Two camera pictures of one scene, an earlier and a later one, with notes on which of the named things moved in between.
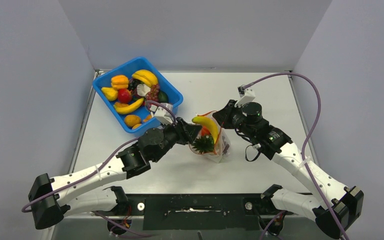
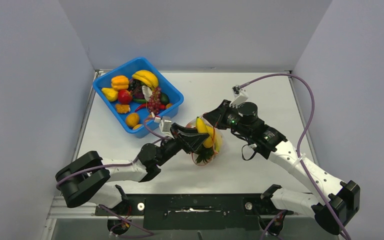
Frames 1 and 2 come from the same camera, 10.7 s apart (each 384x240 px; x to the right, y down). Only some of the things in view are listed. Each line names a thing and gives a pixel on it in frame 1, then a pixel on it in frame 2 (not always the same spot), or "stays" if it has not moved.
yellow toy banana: (210, 124) -> (218, 140)
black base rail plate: (199, 212) stays
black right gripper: (223, 117) stays
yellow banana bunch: (145, 77) stays
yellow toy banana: (129, 108) -> (203, 129)
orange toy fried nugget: (120, 104) stays
